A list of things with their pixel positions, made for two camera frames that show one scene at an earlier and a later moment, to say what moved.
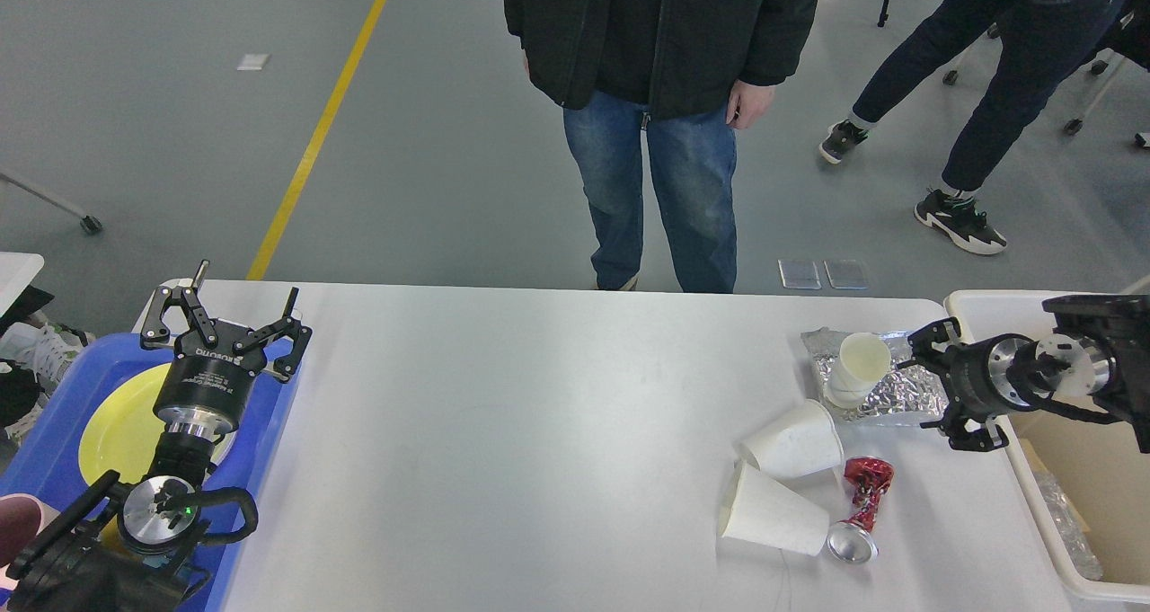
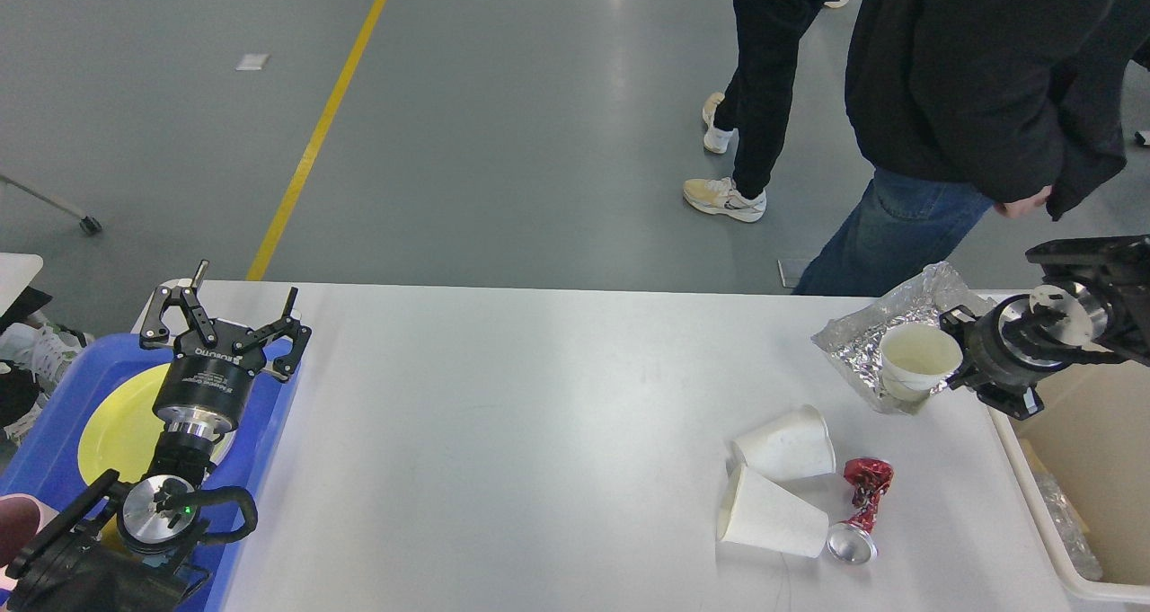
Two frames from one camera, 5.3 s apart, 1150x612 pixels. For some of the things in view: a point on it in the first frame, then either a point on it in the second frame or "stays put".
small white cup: x=862 y=361 to x=912 y=356
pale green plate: x=219 y=453 stays put
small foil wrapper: x=906 y=390 to x=852 y=340
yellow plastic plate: x=123 y=430 stays put
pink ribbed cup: x=22 y=518 stays put
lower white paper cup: x=756 y=509 stays put
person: x=685 y=54 to x=971 y=88
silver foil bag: x=1076 y=545 stays put
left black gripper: x=203 y=390 stays put
